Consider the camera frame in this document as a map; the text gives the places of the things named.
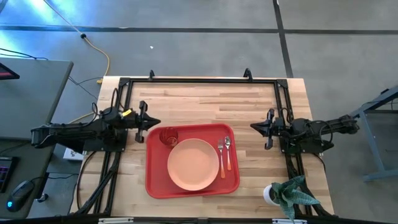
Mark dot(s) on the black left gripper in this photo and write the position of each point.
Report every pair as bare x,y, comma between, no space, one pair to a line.
138,123

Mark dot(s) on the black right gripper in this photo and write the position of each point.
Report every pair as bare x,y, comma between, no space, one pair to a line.
273,132

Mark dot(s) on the red faceted plastic cup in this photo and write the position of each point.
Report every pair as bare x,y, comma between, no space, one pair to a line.
168,137

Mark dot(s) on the peach round plate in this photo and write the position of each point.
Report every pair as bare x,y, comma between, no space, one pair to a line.
192,165

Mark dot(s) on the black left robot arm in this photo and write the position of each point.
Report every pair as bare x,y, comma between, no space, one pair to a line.
77,133

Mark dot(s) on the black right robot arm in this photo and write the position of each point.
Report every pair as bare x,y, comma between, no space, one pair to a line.
339,124

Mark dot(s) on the red plastic tray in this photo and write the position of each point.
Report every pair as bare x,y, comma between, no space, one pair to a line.
155,174

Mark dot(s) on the green plant in white pot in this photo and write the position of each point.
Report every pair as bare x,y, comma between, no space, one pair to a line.
289,194

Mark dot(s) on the white printed card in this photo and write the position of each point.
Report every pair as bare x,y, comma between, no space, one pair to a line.
71,154

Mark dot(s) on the grey desk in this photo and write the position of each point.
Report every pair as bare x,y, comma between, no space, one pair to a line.
28,99

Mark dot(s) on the black computer mouse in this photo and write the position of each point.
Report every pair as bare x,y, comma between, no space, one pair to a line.
20,194

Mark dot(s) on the dark screen with red glow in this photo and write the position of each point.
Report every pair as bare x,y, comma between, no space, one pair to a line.
6,73

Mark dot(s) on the black keyboard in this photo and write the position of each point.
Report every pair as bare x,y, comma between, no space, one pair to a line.
6,174

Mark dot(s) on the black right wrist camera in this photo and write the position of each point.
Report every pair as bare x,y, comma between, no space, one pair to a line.
279,121

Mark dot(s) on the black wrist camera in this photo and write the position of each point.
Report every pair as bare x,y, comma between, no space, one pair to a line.
127,113
279,121

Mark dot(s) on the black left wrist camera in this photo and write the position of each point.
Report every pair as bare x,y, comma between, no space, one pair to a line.
127,113

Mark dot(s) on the black frame bracket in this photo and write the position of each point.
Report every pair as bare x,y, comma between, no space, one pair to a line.
151,75
247,75

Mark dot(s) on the black aluminium table frame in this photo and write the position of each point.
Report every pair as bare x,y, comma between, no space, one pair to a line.
202,81

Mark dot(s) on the white bracket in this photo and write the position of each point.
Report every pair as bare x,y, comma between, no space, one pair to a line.
289,221
115,221

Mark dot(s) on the blue-grey metal table frame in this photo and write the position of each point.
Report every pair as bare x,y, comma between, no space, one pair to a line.
371,143

